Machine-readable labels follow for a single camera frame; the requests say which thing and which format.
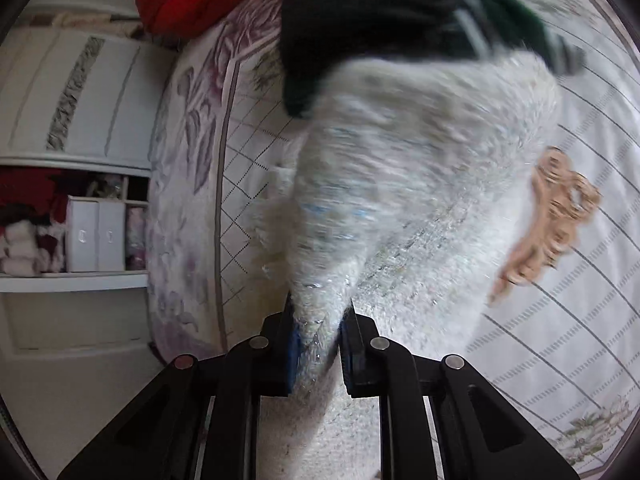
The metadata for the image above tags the white tweed jacket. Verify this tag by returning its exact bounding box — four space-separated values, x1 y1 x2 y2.
254 50 561 479

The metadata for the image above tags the floral purple bed blanket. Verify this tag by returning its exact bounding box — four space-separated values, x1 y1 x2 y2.
146 0 299 361

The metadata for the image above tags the white diamond pattern mat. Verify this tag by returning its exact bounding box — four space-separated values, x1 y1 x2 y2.
221 0 639 479

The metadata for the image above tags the white drawer unit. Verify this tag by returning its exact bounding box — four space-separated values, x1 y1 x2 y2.
1 165 149 294

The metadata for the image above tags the white sliding wardrobe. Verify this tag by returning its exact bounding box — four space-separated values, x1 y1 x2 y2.
1 27 176 174

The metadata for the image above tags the folded black jacket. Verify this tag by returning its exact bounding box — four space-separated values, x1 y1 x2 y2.
279 0 462 117

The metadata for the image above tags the folded green striped garment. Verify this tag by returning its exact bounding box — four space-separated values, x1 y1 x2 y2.
437 0 586 77

